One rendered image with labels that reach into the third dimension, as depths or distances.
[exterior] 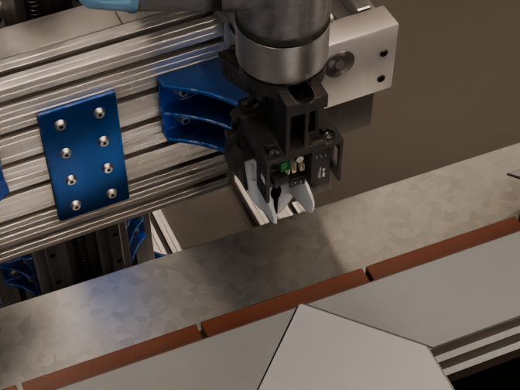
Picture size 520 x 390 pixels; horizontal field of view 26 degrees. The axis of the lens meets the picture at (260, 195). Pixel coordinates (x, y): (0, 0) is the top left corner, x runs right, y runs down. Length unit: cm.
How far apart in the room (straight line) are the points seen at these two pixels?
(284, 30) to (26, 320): 58
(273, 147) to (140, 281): 43
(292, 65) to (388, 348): 31
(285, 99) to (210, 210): 112
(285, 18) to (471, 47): 182
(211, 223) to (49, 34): 82
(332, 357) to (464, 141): 144
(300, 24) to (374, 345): 34
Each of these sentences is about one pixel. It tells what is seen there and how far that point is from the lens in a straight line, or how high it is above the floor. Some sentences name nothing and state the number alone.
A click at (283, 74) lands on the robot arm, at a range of 89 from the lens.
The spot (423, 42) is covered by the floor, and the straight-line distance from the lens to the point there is 265.
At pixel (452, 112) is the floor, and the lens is 249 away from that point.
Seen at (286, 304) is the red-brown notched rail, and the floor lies 83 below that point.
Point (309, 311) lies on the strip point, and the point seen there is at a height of 87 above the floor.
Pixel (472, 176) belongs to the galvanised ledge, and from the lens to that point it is 145.
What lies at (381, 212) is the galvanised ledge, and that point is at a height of 68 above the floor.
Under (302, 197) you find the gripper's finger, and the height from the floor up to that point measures 95.
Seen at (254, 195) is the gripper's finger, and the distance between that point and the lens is 105.
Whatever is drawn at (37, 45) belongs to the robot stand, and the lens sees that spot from 122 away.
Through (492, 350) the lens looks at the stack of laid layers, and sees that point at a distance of 111.
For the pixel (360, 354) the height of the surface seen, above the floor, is 87.
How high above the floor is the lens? 175
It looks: 49 degrees down
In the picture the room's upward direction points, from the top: straight up
